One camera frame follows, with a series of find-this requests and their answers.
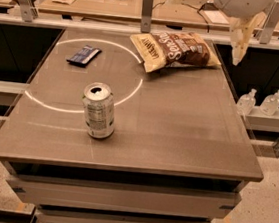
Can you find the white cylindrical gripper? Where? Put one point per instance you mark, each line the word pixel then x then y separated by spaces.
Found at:
pixel 242 4

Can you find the blue rxbar blueberry wrapper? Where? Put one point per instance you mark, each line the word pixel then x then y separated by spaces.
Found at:
pixel 84 56

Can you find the silver 7up soda can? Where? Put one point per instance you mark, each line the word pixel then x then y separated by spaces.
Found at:
pixel 99 110

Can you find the white paper card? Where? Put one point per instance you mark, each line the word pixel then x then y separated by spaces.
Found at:
pixel 216 17

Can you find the black power adapter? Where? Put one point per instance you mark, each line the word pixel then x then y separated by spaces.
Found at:
pixel 209 7

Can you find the brown and cream chip bag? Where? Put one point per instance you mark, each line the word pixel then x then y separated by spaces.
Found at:
pixel 166 49

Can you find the clear sanitizer bottle left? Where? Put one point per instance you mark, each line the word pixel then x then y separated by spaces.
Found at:
pixel 246 102

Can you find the clear sanitizer bottle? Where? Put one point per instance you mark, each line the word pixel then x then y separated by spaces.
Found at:
pixel 246 102
pixel 270 104

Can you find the clear sanitizer bottle right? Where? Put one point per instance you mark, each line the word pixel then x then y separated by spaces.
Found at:
pixel 270 104

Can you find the grey drawer cabinet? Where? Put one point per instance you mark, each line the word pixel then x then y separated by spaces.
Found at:
pixel 85 195

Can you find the right metal bracket post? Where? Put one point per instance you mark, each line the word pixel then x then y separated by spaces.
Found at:
pixel 265 34

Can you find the metal bracket post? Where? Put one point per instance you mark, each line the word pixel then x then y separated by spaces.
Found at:
pixel 146 16
pixel 265 34
pixel 28 10

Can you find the middle metal bracket post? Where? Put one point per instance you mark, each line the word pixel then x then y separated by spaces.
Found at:
pixel 146 16

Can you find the left metal bracket post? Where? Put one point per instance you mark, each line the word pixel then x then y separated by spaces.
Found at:
pixel 28 10

